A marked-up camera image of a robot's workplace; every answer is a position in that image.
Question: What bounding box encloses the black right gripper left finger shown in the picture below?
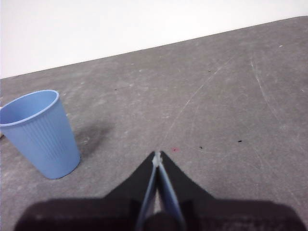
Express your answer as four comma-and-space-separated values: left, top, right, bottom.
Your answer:
13, 151, 158, 231

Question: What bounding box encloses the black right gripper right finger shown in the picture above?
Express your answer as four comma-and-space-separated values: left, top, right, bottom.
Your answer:
158, 151, 308, 231

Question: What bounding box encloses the blue ribbed plastic cup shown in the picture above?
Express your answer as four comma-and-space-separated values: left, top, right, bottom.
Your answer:
0, 89, 81, 180

